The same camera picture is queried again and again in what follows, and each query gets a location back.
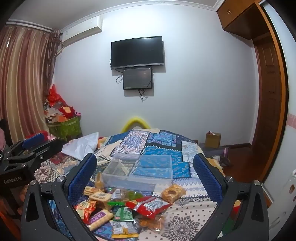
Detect orange red snack pack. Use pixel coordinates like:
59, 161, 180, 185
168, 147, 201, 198
74, 200, 96, 225

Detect beige cracker pack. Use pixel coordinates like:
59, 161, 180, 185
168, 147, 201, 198
89, 192, 112, 202

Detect purple label biscuit pack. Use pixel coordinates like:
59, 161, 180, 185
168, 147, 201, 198
88, 209, 114, 231

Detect peanut brittle snack pack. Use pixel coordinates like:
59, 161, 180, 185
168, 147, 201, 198
161, 184, 186, 204

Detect red snack packet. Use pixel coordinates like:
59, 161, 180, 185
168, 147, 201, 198
125, 196, 172, 219

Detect clear plastic storage box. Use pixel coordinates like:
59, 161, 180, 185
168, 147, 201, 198
101, 154, 173, 192

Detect yellow edged snack bag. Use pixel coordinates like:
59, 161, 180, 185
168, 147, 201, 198
111, 221, 139, 239

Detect green storage bin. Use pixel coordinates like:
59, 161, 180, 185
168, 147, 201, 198
48, 116, 82, 142

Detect white pillow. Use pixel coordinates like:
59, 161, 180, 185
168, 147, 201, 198
61, 132, 99, 161

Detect small cardboard box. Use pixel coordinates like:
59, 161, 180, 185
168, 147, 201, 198
205, 131, 221, 149

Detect green small snack packet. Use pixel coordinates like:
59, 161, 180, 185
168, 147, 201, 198
113, 207, 134, 222

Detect patchwork blue bed quilt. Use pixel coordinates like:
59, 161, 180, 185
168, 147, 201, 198
34, 129, 216, 240

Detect fried snack clear bag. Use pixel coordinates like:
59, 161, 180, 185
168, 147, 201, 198
138, 214, 166, 232

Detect yellow hoop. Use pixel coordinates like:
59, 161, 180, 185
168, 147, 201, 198
121, 117, 150, 133

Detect striped red curtain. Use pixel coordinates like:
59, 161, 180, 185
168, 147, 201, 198
1, 25, 61, 143

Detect wooden door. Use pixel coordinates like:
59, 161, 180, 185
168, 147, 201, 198
253, 1, 288, 181

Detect white air conditioner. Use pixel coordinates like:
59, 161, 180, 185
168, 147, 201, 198
62, 16, 102, 47

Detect wooden overhead cabinet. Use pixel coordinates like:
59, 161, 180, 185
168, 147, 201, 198
217, 0, 269, 40

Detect small wall monitor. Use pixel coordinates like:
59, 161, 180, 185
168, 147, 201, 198
122, 67, 153, 90

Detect large wall television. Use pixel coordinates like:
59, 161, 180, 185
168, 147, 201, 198
110, 36, 165, 69

